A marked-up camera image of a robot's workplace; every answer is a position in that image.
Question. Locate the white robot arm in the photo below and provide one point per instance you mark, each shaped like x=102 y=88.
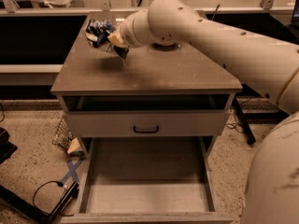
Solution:
x=268 y=66

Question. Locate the closed grey drawer front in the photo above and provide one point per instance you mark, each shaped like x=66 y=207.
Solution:
x=120 y=124

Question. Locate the white paper bowl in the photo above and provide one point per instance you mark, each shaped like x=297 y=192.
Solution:
x=165 y=43

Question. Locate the grey drawer cabinet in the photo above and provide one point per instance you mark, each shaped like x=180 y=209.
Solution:
x=151 y=79

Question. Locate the blue chip bag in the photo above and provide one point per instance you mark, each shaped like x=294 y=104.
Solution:
x=97 y=33

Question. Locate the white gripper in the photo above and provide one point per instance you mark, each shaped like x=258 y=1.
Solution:
x=127 y=35

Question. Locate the black table leg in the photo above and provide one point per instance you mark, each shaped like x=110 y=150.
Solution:
x=243 y=122

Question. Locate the wire mesh basket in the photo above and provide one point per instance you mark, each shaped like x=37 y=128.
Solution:
x=63 y=136

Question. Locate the black floor stand left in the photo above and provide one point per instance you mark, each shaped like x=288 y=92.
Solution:
x=12 y=201

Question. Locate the open grey lower drawer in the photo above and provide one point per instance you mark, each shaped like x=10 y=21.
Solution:
x=147 y=181

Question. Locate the black drawer handle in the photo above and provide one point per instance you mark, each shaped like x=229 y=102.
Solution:
x=146 y=130

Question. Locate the black object far left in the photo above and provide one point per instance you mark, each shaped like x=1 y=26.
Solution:
x=6 y=147

